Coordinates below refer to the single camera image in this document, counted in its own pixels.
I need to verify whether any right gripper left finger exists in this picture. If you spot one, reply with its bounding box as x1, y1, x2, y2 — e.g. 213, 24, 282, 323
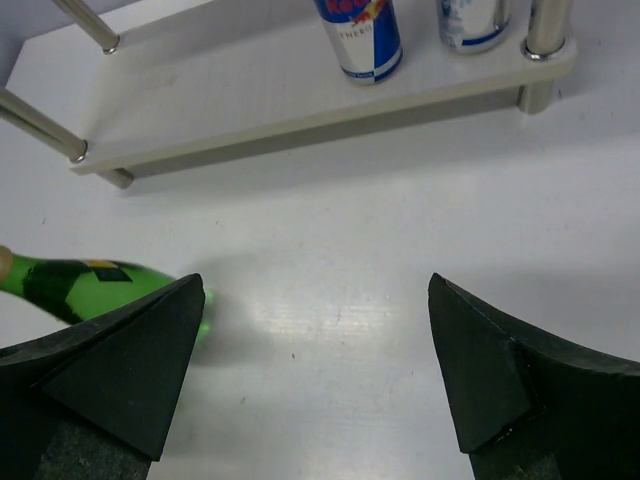
1, 273, 205, 479

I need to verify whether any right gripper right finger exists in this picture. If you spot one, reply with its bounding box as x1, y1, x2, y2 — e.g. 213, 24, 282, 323
428, 274, 639, 479

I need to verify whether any green glass bottle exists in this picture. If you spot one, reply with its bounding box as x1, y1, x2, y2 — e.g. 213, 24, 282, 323
0, 245, 217, 346

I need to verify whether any silver energy can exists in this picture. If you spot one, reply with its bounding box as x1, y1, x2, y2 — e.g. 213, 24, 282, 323
436, 0, 511, 54
314, 0, 403, 84

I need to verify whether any white two-tier shelf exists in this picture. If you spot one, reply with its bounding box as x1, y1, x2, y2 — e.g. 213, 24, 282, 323
1, 1, 577, 188

